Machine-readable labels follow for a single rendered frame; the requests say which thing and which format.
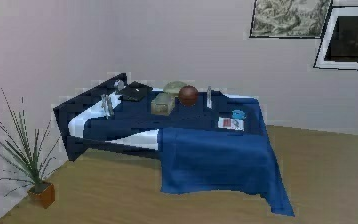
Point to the brown basketball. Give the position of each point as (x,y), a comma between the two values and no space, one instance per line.
(188,95)

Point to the small blue alarm clock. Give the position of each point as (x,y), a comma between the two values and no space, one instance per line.
(238,114)

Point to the olive green box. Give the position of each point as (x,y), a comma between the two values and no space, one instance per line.
(162,104)

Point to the pale green round cushion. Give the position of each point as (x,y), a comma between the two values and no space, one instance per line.
(174,87)

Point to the grey slim bottle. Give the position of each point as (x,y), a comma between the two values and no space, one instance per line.
(209,97)

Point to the black laptop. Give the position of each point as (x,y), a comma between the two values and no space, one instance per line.
(134,92)

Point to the white and red book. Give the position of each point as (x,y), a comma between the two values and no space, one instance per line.
(231,123)

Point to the blue bed blanket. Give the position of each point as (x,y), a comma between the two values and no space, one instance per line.
(213,160)

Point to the small grey round object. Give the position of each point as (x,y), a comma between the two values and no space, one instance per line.
(120,85)

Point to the grey metal statuette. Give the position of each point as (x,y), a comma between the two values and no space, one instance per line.
(107,105)

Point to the dark blue bed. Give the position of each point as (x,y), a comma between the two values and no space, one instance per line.
(73,116)

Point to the green house plant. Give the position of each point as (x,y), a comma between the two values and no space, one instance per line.
(25,151)

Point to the brown plant pot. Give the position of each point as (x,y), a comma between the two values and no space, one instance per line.
(42,194)

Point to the white framed window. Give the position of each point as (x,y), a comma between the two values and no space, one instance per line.
(348,38)

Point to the grey framed wall picture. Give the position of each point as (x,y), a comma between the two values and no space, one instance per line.
(288,17)

